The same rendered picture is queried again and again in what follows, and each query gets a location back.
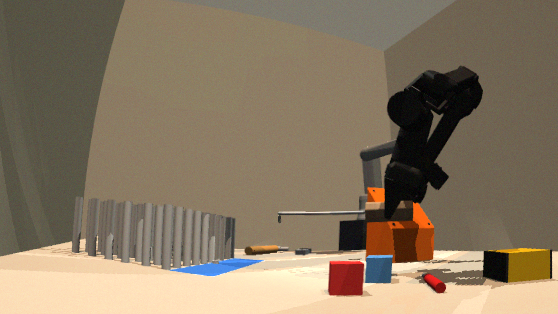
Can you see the blue flat strip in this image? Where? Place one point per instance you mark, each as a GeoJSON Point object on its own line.
{"type": "Point", "coordinates": [211, 269]}

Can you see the yellow box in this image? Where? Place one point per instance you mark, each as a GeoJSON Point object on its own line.
{"type": "Point", "coordinates": [513, 265]}

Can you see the blue box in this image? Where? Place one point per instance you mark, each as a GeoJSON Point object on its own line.
{"type": "Point", "coordinates": [378, 269]}

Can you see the red-handled screwdriver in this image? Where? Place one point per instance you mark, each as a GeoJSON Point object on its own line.
{"type": "Point", "coordinates": [434, 283]}

